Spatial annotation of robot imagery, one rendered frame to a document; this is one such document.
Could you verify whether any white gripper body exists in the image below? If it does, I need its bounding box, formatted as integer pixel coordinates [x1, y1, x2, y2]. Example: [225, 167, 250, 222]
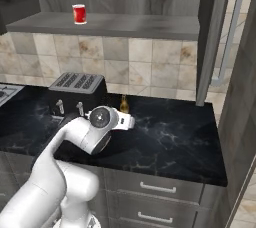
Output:
[116, 111, 136, 132]

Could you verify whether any grey tall cabinet panel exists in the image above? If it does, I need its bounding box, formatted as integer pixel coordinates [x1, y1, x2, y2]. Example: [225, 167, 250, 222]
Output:
[217, 0, 256, 228]

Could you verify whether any grey cabinet door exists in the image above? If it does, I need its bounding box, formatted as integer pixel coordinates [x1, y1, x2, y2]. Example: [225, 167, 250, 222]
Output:
[195, 0, 235, 107]

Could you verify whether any golden brown can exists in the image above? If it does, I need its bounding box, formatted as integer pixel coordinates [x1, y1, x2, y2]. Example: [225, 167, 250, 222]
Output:
[119, 94, 131, 113]

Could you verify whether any silver toaster lever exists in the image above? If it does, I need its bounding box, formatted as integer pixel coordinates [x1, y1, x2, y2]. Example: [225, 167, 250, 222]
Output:
[76, 101, 85, 117]
[55, 99, 66, 117]

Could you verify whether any black toaster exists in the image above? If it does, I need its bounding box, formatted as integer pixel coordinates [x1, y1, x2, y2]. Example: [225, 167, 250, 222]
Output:
[47, 71, 109, 124]

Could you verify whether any grey drawer front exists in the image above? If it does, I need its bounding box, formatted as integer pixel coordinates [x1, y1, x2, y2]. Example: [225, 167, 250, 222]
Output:
[103, 167, 205, 204]
[107, 189, 202, 228]

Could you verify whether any red can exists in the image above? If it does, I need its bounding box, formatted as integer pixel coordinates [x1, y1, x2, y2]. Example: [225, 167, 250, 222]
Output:
[71, 3, 88, 26]

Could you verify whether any grey hob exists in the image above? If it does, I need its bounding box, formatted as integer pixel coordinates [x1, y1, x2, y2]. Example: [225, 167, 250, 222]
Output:
[0, 84, 25, 108]

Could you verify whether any grey base cupboard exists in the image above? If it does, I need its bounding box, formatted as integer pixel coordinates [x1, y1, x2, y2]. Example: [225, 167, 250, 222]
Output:
[0, 151, 38, 214]

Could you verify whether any dark grey extractor hood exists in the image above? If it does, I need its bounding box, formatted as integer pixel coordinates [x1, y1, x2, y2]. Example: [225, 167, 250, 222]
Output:
[0, 0, 42, 36]

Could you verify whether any silver drawer handle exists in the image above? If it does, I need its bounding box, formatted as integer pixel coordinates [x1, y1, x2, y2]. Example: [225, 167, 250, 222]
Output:
[139, 181, 178, 195]
[137, 211, 174, 225]

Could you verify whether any grey wood wall cabinet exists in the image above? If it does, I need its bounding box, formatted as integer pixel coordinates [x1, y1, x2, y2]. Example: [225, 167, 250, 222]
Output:
[5, 0, 222, 42]

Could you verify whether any silver cabinet door handle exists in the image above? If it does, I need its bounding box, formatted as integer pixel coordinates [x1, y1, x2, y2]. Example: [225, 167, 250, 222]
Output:
[211, 0, 249, 87]

